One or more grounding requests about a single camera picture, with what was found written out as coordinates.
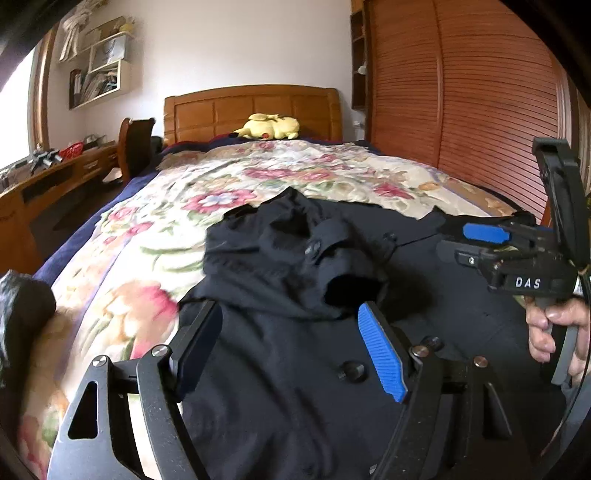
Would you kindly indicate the dark cloth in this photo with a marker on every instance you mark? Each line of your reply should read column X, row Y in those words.
column 23, row 304

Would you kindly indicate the yellow plush toy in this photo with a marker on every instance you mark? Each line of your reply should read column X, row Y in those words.
column 268, row 125

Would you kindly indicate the black grey gadget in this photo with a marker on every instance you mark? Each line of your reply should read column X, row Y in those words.
column 46, row 157

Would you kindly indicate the white wall shelf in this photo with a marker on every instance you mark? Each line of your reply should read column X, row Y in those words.
column 104, row 69

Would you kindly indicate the black jacket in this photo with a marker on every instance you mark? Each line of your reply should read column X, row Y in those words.
column 277, row 314

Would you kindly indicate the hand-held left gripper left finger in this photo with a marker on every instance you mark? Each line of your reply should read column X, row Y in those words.
column 198, row 344

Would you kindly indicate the wooden niche shelf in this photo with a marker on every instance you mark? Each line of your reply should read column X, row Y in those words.
column 358, row 46

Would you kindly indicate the wooden desk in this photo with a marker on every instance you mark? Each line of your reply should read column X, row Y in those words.
column 18, row 198

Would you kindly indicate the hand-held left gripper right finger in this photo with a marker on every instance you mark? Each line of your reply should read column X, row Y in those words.
column 383, row 353

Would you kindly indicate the wooden chair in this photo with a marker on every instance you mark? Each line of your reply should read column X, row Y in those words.
column 136, row 147

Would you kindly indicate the wooden slatted wardrobe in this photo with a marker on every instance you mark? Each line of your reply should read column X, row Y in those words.
column 461, row 92

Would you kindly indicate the person's right hand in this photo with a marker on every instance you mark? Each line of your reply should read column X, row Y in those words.
column 540, row 337

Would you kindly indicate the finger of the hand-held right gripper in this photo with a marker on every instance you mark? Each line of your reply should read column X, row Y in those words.
column 485, row 232
column 471, row 256

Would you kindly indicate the red basket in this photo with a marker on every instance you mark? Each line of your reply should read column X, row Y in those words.
column 72, row 150

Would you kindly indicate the floral blanket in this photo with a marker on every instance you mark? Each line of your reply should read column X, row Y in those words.
column 152, row 240

